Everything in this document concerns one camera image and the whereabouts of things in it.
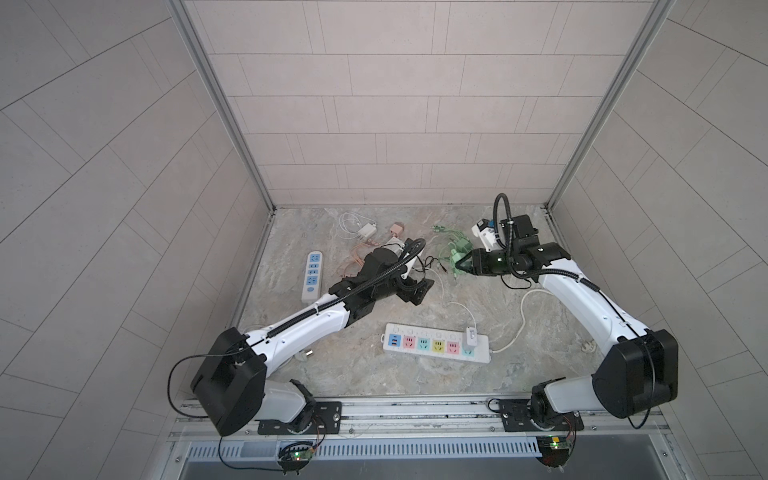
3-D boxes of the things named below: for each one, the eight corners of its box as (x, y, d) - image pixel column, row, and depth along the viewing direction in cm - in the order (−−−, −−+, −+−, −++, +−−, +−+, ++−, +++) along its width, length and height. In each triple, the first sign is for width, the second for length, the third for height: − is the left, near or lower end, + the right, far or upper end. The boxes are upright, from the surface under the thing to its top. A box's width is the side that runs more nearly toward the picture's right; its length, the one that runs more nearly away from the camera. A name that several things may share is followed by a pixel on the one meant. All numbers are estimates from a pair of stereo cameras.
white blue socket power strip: (303, 303, 92) (301, 298, 90) (308, 257, 104) (306, 252, 101) (320, 301, 93) (318, 297, 90) (323, 256, 104) (321, 250, 101)
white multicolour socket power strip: (381, 352, 83) (380, 345, 78) (385, 327, 88) (384, 318, 83) (487, 364, 81) (493, 357, 76) (484, 338, 86) (490, 329, 81)
